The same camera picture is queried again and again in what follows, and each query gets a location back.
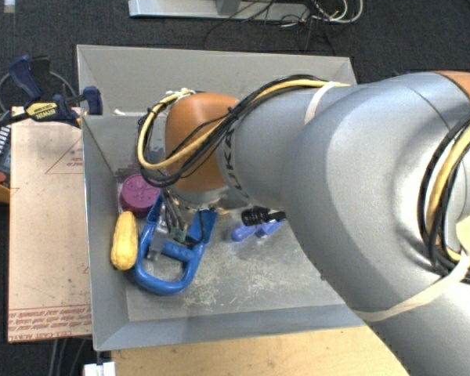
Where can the purple round lid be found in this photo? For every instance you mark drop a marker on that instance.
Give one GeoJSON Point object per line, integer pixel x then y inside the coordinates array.
{"type": "Point", "coordinates": [138, 195]}

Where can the grey metal bin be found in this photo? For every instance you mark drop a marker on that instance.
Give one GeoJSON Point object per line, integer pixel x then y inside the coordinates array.
{"type": "Point", "coordinates": [235, 280]}

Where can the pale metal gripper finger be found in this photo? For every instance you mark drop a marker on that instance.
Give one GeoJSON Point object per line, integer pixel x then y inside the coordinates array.
{"type": "Point", "coordinates": [155, 247]}

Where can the periwinkle blue plastic toy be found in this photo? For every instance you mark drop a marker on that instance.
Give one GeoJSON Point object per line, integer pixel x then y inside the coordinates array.
{"type": "Point", "coordinates": [244, 232]}

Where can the brown cardboard board red print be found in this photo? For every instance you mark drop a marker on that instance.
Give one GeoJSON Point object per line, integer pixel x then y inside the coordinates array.
{"type": "Point", "coordinates": [47, 225]}

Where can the yellow toy corn cob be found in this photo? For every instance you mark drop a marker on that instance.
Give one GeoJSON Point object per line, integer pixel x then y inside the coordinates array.
{"type": "Point", "coordinates": [124, 241]}

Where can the black cylinder on white bracket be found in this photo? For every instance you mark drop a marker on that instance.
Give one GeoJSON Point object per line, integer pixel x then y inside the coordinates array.
{"type": "Point", "coordinates": [254, 215]}

